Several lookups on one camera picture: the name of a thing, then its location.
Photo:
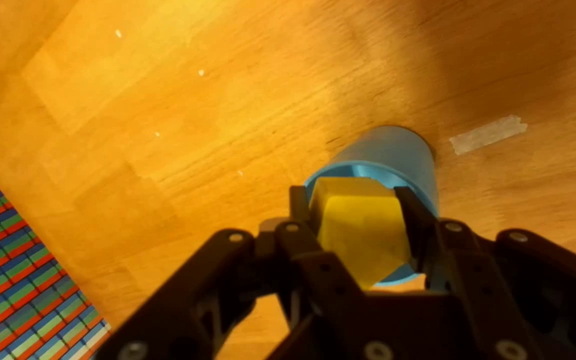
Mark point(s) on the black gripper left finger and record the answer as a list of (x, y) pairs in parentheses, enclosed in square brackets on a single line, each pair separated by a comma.
[(234, 281)]

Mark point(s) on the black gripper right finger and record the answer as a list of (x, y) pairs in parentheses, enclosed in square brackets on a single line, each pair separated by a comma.
[(514, 286)]

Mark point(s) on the yellow wooden block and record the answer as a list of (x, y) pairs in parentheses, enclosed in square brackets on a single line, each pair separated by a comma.
[(360, 226)]

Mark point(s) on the blue plastic cup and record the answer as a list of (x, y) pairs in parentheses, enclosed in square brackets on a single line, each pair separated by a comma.
[(401, 157)]

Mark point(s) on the small white tape strip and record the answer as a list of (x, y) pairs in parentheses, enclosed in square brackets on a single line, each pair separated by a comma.
[(488, 134)]

